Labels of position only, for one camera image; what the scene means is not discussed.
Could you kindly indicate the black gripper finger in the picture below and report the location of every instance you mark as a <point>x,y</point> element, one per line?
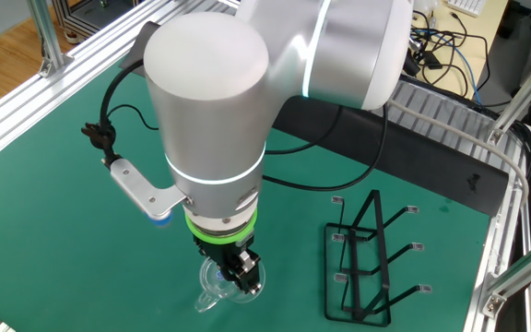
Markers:
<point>201,249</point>
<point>249,272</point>

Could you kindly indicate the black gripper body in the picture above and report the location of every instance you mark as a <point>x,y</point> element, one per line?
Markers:
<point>221,251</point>

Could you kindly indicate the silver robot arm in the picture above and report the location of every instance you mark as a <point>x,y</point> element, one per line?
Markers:
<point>228,115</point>

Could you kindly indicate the green table mat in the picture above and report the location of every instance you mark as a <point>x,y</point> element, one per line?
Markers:
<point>62,230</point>

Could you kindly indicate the black rubber strip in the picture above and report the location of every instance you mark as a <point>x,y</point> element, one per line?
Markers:
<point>408,152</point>

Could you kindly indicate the beige desk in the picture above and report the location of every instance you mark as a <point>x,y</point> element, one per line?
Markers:
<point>493,32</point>

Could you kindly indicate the white keyboard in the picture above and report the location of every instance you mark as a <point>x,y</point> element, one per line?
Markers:
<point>468,5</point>

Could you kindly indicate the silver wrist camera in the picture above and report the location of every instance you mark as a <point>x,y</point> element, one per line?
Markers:
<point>141,189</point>

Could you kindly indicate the aluminium profile table frame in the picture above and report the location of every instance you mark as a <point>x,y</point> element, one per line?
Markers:
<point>16,113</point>

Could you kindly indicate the black striped equipment frame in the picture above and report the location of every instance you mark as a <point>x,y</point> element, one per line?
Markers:
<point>90,16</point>

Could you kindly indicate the aluminium frame post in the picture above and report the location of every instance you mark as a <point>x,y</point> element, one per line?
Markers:
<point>523,269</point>
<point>523,92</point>
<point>46,32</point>

